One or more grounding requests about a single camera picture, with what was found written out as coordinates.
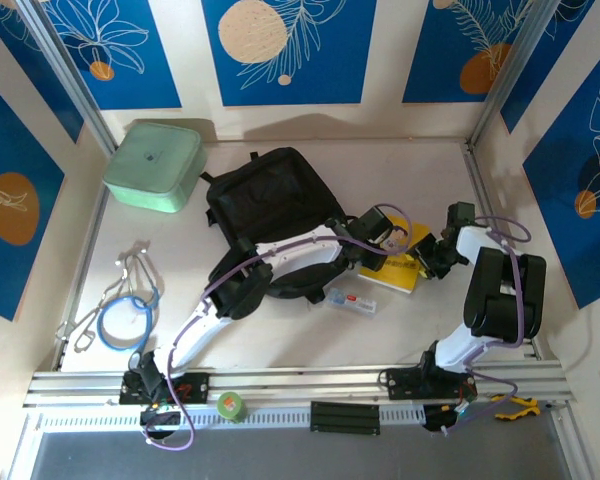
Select aluminium frame post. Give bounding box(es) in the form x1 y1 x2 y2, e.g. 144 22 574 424
15 0 120 157
466 0 557 151

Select green tape roll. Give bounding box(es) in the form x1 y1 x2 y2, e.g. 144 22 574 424
217 390 250 424

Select blue poster orange circle fern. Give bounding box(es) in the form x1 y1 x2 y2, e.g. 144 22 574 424
402 0 549 105

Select blue poster white leaf drawing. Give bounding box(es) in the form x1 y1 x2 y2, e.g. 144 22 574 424
43 0 183 112

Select blue side wall poster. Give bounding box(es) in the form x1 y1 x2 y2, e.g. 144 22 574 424
0 0 85 145
499 0 599 135

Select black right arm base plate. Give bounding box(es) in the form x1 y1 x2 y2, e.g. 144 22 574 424
384 367 480 402

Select aluminium frame crossbar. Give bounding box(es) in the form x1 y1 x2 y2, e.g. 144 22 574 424
22 360 579 409

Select blue poster white monstera leaf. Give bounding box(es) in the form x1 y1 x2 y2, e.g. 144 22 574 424
522 37 600 310

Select black slotted block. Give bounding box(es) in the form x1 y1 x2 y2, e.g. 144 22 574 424
309 401 381 436

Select black student bag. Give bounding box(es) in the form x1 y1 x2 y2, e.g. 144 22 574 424
199 146 361 305

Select blue poster beige circle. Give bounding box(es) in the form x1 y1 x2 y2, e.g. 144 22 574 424
201 0 378 108

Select blue stethoscope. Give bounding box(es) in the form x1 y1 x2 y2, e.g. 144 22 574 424
97 242 162 354

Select blue poster orange oval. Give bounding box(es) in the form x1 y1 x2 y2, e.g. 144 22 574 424
0 72 66 322

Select mint green zip case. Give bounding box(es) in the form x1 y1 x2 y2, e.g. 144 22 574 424
102 122 205 215

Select white slotted cable duct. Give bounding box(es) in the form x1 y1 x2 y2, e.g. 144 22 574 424
33 403 427 432

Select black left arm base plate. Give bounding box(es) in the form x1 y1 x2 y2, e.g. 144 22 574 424
118 372 211 406

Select yellow black pliers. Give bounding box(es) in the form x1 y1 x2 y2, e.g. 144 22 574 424
494 394 542 421

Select yellow book with cartoon face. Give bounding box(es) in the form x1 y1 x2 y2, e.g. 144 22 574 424
357 213 431 296

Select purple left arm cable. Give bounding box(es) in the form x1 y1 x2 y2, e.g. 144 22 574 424
143 201 412 451

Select clear plastic pencil case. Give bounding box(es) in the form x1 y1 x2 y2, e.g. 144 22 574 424
324 287 381 319

